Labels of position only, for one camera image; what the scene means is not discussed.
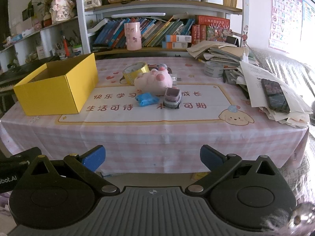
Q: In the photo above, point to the grey toy car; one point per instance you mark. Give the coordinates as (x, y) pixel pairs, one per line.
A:
(172, 98)

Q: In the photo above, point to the orange white box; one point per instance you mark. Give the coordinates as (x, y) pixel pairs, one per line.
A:
(179, 38)
(174, 45)

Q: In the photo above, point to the stack of papers and books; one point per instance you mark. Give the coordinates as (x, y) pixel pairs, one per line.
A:
(246, 67)

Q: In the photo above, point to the gold tape roll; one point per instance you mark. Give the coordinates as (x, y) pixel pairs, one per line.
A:
(131, 72)

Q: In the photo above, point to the alphabet wall poster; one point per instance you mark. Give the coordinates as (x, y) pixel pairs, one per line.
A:
(292, 26)

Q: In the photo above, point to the orange white box upper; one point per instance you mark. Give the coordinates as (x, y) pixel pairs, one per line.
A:
(179, 38)

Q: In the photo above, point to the blue wrapper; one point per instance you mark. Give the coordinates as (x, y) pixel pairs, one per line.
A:
(146, 99)

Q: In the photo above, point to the pink plush paw toy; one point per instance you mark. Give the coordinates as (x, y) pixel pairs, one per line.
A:
(155, 82)

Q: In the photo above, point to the orange white box lower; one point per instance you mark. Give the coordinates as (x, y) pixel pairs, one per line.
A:
(174, 45)

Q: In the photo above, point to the white bookshelf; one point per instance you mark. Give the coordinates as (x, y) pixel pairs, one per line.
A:
(169, 7)

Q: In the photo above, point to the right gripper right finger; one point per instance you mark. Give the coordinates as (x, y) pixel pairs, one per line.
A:
(242, 192)

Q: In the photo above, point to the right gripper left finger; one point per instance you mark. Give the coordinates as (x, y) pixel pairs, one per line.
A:
(53, 194)

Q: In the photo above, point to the pink checked tablecloth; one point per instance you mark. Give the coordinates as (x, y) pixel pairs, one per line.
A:
(156, 139)

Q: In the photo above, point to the white charger plug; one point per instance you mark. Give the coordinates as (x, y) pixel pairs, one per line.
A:
(175, 79)

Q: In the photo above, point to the yellow cardboard box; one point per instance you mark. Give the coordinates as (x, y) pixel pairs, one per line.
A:
(58, 87)

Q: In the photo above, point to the black piano keyboard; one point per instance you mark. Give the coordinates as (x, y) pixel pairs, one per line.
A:
(13, 76)

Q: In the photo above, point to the pink cylindrical cup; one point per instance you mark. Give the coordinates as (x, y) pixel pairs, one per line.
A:
(133, 36)

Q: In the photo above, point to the red pen bottle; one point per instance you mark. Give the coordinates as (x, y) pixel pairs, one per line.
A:
(66, 47)

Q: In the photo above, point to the grey tape roll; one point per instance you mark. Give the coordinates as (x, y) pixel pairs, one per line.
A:
(213, 69)

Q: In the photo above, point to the pink floral plush doll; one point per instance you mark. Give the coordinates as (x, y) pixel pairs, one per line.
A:
(61, 10)

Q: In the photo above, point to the black smartphone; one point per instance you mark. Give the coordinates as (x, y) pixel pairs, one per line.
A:
(274, 96)

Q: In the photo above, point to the red book box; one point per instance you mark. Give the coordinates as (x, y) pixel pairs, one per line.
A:
(215, 22)

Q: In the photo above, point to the blue white tube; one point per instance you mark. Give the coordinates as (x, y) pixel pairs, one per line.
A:
(158, 67)

